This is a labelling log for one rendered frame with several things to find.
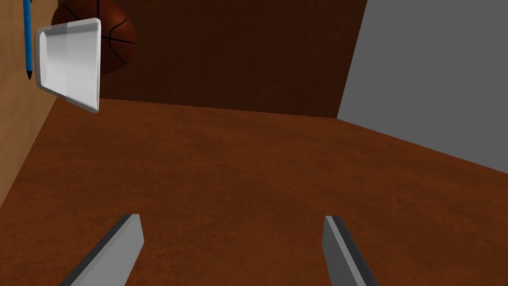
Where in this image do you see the white rectangular tray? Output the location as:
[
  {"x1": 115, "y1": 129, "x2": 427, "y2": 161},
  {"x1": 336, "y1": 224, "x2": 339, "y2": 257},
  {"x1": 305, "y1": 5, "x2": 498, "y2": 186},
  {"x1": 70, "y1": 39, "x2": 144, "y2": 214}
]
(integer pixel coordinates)
[{"x1": 35, "y1": 17, "x2": 102, "y2": 114}]

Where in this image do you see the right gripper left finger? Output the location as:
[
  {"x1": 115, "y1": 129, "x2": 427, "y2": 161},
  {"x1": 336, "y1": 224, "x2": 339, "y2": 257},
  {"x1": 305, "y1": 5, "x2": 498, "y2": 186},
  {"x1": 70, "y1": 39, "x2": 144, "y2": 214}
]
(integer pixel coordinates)
[{"x1": 59, "y1": 214, "x2": 145, "y2": 286}]

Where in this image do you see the brown basketball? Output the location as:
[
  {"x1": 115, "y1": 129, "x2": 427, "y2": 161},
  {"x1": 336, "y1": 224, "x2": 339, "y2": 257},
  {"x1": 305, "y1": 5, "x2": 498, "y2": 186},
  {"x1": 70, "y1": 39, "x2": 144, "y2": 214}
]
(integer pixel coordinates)
[{"x1": 51, "y1": 0, "x2": 137, "y2": 74}]

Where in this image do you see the blue pen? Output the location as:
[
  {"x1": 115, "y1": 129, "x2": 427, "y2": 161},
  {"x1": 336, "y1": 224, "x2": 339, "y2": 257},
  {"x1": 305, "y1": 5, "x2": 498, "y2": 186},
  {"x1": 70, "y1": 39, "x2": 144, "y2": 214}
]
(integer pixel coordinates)
[{"x1": 22, "y1": 0, "x2": 33, "y2": 80}]

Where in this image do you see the light wooden table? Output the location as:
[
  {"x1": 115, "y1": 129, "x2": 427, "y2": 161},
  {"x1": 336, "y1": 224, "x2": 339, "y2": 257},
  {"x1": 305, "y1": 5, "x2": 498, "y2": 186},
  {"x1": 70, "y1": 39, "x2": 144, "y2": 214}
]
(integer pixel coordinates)
[{"x1": 0, "y1": 0, "x2": 60, "y2": 207}]

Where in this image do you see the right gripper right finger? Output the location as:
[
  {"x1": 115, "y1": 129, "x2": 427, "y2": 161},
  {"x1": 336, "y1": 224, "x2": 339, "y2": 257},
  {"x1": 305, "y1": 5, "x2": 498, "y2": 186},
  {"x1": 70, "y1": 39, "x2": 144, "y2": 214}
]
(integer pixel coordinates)
[{"x1": 321, "y1": 215, "x2": 381, "y2": 286}]

